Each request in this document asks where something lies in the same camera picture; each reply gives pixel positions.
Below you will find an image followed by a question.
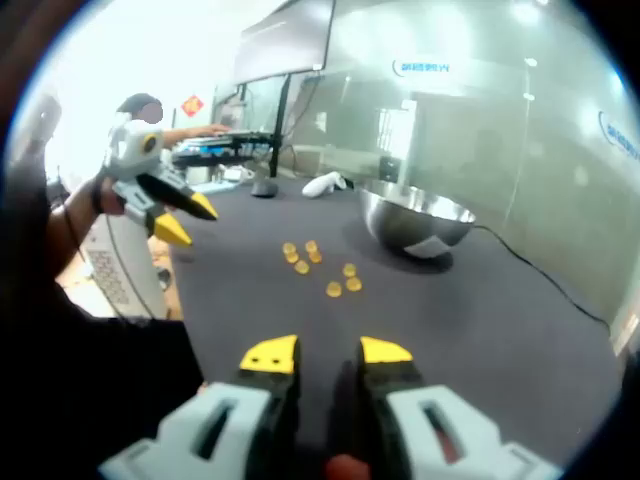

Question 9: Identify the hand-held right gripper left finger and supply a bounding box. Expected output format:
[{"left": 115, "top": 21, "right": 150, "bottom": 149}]
[{"left": 98, "top": 333, "right": 303, "bottom": 480}]

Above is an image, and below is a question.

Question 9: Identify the white perforated machine casing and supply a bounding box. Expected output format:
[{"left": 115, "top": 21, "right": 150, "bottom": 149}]
[{"left": 79, "top": 212, "right": 169, "bottom": 321}]

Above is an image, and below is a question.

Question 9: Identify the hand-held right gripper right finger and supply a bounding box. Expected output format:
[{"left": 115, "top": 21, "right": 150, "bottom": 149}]
[{"left": 355, "top": 335, "right": 564, "bottom": 480}]

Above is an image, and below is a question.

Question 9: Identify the group of yellow QQ candies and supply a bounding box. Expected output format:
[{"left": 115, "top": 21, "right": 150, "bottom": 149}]
[{"left": 281, "top": 239, "right": 363, "bottom": 299}]

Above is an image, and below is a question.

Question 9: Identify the person's right hand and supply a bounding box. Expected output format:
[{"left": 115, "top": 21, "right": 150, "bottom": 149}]
[{"left": 324, "top": 452, "right": 374, "bottom": 480}]

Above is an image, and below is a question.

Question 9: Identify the red wall decoration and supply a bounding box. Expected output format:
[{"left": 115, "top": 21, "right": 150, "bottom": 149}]
[{"left": 180, "top": 94, "right": 205, "bottom": 119}]

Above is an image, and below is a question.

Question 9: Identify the black cable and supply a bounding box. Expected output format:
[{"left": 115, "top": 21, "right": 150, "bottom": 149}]
[{"left": 472, "top": 224, "right": 612, "bottom": 330}]

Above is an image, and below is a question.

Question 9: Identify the small black box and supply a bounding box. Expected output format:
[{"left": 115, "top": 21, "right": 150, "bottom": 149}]
[{"left": 378, "top": 154, "right": 404, "bottom": 182}]

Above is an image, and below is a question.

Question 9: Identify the black monitor stand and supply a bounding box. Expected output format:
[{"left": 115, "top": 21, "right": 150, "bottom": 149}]
[{"left": 268, "top": 73, "right": 292, "bottom": 179}]

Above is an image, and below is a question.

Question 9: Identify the person's dark clothing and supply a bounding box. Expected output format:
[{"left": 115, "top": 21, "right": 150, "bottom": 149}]
[{"left": 0, "top": 164, "right": 206, "bottom": 480}]

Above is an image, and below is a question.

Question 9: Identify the stainless steel bowl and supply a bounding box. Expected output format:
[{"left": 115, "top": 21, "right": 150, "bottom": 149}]
[{"left": 357, "top": 180, "right": 477, "bottom": 260}]

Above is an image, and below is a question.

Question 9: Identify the white handheld controller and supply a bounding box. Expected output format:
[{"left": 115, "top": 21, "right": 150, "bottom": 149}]
[{"left": 301, "top": 170, "right": 347, "bottom": 200}]

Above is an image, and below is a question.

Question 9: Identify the large dark monitor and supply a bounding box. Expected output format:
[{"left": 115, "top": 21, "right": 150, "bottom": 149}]
[{"left": 232, "top": 0, "right": 337, "bottom": 86}]

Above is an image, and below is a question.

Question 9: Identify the person's left hand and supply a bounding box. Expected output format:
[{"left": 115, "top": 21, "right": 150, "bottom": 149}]
[{"left": 74, "top": 174, "right": 129, "bottom": 217}]

